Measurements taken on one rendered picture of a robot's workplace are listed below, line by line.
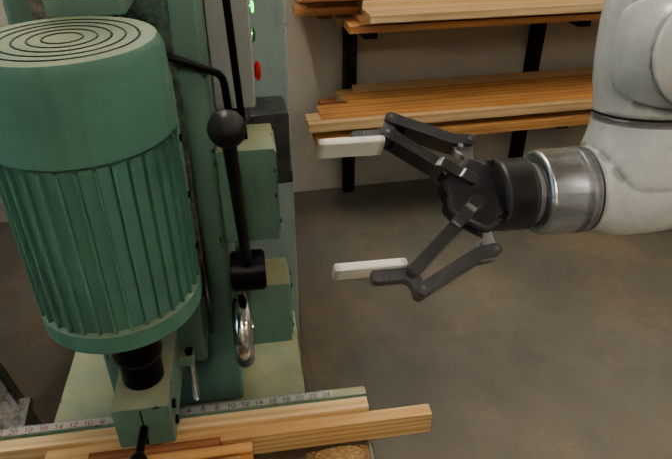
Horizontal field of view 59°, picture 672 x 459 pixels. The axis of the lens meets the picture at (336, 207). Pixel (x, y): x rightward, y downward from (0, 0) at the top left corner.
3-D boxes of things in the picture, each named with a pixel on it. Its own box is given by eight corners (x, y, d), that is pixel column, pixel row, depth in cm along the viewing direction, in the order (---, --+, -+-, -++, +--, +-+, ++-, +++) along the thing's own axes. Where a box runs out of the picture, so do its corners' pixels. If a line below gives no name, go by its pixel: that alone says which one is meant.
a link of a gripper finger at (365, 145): (385, 140, 61) (384, 134, 61) (318, 144, 60) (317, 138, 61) (381, 155, 64) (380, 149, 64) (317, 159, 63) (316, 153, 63)
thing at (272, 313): (237, 346, 96) (230, 289, 89) (236, 317, 102) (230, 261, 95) (295, 340, 97) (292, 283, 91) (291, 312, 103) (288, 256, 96)
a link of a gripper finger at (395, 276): (420, 270, 58) (425, 300, 57) (369, 275, 57) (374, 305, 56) (423, 265, 56) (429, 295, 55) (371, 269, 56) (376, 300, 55)
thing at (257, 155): (225, 243, 87) (215, 152, 80) (226, 211, 95) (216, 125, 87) (283, 238, 88) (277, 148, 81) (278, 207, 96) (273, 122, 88)
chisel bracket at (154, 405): (122, 457, 76) (109, 412, 71) (137, 374, 87) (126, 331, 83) (181, 449, 77) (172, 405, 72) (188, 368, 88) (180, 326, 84)
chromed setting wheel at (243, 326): (237, 386, 89) (230, 325, 82) (237, 329, 99) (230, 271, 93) (257, 384, 89) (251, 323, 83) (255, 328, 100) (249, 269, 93)
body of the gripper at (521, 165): (525, 243, 63) (441, 250, 62) (506, 174, 67) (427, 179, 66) (554, 214, 57) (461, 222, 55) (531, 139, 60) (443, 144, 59)
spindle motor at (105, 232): (25, 367, 61) (-89, 74, 45) (65, 264, 76) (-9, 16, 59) (199, 348, 63) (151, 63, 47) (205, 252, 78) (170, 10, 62)
